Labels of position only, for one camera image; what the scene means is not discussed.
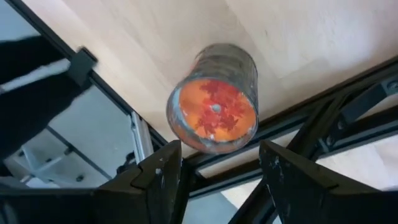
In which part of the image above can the orange candle glass jar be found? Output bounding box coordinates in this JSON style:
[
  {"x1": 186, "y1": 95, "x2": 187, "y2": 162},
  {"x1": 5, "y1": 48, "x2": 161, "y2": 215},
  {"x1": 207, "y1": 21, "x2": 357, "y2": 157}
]
[{"x1": 165, "y1": 42, "x2": 259, "y2": 156}]

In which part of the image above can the black metal table frame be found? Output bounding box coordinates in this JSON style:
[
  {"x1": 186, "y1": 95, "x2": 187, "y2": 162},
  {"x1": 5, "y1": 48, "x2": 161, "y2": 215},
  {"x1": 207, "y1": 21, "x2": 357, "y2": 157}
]
[{"x1": 6, "y1": 0, "x2": 398, "y2": 224}]

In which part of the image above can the small black table clip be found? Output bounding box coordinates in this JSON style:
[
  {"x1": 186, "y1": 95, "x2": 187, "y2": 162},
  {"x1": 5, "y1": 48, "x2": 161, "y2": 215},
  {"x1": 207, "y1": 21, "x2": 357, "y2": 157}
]
[{"x1": 67, "y1": 46, "x2": 98, "y2": 87}]

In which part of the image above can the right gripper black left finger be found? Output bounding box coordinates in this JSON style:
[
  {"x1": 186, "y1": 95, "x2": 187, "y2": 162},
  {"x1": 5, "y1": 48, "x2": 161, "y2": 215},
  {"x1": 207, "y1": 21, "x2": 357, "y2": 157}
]
[{"x1": 96, "y1": 139, "x2": 187, "y2": 224}]

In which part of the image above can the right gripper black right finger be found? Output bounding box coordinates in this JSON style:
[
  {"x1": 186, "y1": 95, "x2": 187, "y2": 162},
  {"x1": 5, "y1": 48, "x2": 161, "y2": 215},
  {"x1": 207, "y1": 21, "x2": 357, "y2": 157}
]
[{"x1": 259, "y1": 139, "x2": 398, "y2": 224}]

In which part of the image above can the white metal table underframe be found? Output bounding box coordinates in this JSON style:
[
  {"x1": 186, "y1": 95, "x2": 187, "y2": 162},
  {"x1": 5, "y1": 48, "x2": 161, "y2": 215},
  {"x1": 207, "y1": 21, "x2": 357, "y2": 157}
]
[{"x1": 2, "y1": 110, "x2": 155, "y2": 189}]

